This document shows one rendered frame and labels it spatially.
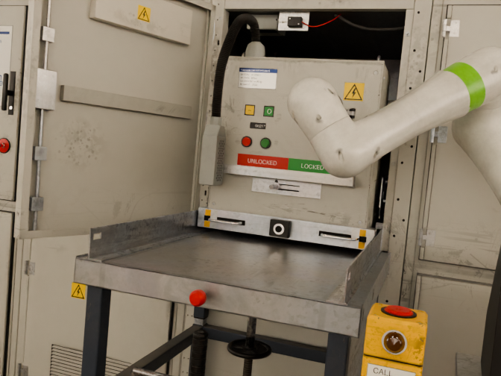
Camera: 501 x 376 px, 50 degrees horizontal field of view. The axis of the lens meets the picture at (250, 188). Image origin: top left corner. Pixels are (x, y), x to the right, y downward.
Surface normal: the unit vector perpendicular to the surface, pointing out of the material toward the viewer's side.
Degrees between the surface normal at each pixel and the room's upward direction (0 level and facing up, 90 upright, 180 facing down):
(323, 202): 90
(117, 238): 90
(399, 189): 90
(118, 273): 90
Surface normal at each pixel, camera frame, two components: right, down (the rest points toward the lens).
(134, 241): 0.94, 0.11
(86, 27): 0.76, 0.11
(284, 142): -0.33, 0.03
